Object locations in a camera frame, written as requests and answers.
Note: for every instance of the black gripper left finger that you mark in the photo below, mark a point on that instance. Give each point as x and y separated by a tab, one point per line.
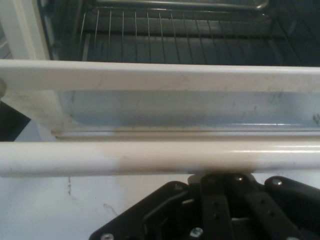
175	212

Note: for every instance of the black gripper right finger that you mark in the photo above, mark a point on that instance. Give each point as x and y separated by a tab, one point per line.
287	205

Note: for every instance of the white glass oven door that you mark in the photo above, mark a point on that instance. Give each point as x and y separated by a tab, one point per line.
150	75

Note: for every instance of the metal oven heating tube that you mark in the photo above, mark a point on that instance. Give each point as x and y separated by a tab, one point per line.
262	6

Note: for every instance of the white toaster oven body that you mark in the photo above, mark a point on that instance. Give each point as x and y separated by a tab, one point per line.
22	30

